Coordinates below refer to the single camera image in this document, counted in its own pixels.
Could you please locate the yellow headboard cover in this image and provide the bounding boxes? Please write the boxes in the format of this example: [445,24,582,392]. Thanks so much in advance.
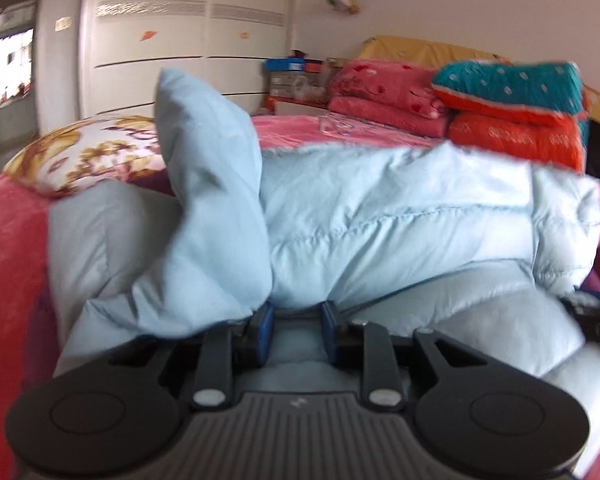
[356,35,513,67]

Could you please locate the yellow floral pillow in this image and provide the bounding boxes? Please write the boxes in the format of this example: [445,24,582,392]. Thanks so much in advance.
[4,115,167,197]

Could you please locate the white wardrobe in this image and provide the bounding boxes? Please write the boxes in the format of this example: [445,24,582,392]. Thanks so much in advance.
[35,0,295,126]

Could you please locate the blue box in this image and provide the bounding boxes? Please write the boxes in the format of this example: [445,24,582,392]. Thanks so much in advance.
[264,58,326,74]

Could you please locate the light blue down jacket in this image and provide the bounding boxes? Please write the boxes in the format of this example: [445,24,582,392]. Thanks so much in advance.
[47,67,600,478]

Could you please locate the pink heart print blanket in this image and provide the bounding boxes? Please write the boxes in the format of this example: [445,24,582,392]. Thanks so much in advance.
[0,112,600,480]

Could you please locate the pink folded quilt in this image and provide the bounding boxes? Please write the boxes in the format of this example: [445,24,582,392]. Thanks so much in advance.
[326,58,455,139]

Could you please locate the teal and orange folded quilt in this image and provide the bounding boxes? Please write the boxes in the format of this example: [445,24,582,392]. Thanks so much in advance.
[431,60,590,173]

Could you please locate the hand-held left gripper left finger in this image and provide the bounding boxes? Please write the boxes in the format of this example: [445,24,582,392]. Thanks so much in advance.
[107,302,275,411]

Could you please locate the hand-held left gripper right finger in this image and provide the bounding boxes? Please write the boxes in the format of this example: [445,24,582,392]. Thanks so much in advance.
[320,301,486,408]

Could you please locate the window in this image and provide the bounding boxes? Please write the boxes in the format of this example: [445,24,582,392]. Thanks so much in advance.
[0,25,36,111]

